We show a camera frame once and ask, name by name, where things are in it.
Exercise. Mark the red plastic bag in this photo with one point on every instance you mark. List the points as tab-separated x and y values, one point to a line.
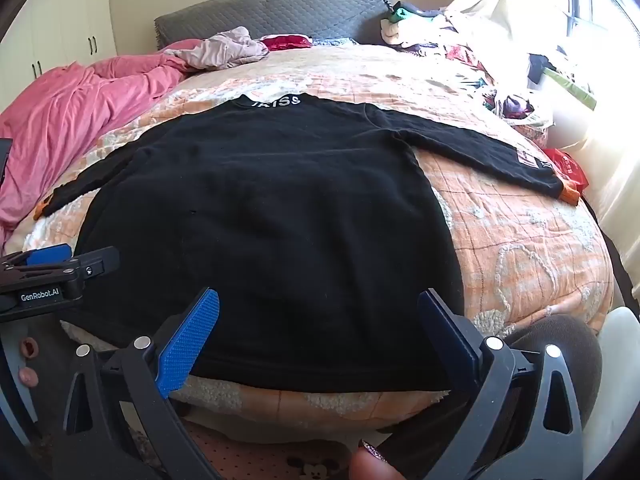
565	167

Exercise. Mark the person's right hand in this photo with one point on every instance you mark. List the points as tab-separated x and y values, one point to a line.
372	465

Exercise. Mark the person's left hand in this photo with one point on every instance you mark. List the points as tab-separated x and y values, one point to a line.
29	377

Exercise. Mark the pile of mixed clothes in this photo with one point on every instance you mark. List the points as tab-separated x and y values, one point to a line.
450	45

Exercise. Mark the orange patterned blanket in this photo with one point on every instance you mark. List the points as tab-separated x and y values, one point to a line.
525	240

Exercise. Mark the grey quilted headboard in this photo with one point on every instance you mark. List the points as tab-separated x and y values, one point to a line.
280	10

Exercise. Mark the white wardrobe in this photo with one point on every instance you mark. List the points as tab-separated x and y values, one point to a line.
60	15

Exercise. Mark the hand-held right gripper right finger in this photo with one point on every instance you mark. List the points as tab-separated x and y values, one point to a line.
445	335

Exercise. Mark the black sweater with orange cuffs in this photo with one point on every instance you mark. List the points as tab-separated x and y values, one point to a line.
260	210

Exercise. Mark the person's leg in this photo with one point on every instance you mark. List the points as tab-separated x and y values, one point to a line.
555	335

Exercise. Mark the red cloth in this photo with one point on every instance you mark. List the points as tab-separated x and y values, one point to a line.
285	41

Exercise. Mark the blue patterned cloth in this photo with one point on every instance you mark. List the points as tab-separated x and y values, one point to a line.
332	42

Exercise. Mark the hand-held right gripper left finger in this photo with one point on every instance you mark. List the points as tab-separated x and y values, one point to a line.
190	345

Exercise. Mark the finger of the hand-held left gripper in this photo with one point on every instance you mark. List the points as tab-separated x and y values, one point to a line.
100	261
47	255

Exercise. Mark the pale mauve garment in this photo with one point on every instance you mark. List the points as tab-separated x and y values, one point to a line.
225	50

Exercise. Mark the white plastic object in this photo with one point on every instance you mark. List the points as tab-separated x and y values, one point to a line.
620	360

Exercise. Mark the pink duvet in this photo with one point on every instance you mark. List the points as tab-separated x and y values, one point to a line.
55	120

